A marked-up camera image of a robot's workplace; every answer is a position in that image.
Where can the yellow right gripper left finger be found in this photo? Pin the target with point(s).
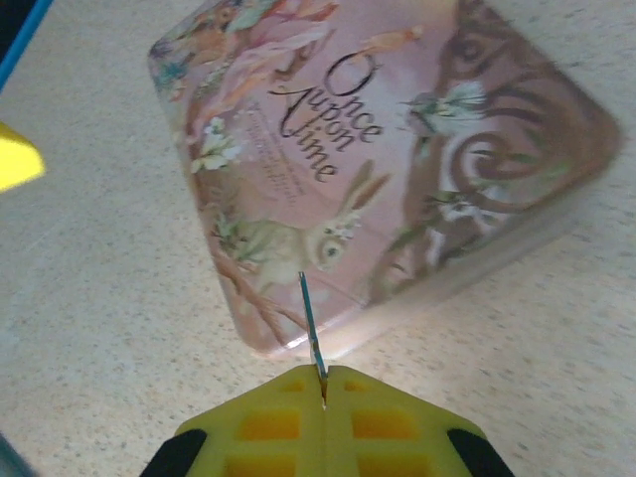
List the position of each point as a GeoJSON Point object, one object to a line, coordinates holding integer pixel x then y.
{"type": "Point", "coordinates": [223, 422]}

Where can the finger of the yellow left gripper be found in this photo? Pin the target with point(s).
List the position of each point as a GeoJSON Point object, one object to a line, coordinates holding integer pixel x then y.
{"type": "Point", "coordinates": [17, 159]}

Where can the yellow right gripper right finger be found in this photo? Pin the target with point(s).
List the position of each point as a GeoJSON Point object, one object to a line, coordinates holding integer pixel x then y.
{"type": "Point", "coordinates": [427, 427]}

